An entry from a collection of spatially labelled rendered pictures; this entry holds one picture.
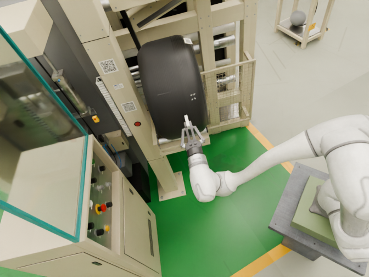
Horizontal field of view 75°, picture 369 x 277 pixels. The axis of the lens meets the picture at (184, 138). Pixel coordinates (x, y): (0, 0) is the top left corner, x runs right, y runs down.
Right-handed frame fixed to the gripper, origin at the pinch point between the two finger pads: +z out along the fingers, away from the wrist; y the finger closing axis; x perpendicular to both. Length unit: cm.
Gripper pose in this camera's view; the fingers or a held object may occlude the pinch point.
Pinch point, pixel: (187, 122)
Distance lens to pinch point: 124.7
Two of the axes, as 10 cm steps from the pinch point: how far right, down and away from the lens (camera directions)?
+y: -9.7, 2.4, 0.2
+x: 1.4, 4.7, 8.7
